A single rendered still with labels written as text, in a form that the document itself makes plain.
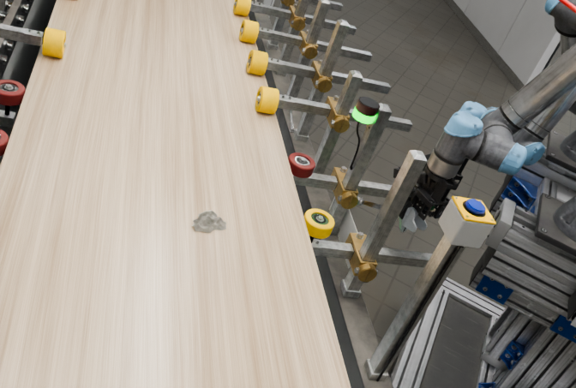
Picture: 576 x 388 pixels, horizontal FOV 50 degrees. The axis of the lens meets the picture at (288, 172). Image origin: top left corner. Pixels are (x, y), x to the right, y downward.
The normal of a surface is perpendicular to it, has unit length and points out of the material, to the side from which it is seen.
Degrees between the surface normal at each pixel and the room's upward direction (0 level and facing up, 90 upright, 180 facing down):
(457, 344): 0
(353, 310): 0
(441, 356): 0
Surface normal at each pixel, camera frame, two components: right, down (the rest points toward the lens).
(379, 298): 0.29, -0.79
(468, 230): 0.16, 0.60
